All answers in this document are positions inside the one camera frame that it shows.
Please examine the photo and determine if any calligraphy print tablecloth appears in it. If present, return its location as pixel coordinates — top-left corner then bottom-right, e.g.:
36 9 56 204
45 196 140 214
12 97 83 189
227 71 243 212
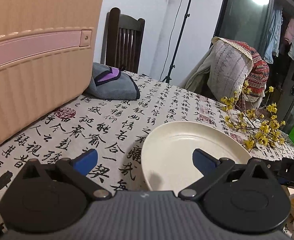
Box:
0 71 294 238

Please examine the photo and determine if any yellow flower branch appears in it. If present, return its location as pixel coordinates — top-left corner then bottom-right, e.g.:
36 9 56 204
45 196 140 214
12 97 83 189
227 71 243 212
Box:
219 80 286 152

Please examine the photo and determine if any grey purple cloth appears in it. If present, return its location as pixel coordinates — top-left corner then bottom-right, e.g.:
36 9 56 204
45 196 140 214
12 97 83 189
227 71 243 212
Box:
85 62 140 101

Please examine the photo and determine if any patterned blanket on chair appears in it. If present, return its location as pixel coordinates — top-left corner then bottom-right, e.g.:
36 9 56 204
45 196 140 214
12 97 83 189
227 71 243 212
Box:
179 37 270 111

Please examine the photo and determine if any studio light on stand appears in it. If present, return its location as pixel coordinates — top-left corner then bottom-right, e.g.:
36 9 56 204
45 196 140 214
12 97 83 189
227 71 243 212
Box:
159 0 192 84

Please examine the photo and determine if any pink small suitcase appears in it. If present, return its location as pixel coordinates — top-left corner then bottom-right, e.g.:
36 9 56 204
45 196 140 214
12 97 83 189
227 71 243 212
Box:
0 0 102 145

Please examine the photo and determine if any dark wooden chair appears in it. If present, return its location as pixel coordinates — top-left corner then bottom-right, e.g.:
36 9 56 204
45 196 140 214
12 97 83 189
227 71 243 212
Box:
101 7 145 73

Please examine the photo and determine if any hanging pink garment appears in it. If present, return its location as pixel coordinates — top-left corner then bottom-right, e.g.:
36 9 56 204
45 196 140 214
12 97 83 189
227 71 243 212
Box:
284 18 294 44

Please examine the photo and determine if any hanging light blue shirt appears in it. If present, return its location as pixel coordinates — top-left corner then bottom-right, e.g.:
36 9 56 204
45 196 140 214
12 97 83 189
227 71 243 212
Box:
264 5 283 64

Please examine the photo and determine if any dark framed glass door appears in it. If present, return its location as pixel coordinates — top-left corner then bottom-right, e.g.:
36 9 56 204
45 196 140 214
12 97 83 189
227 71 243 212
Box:
214 0 294 134

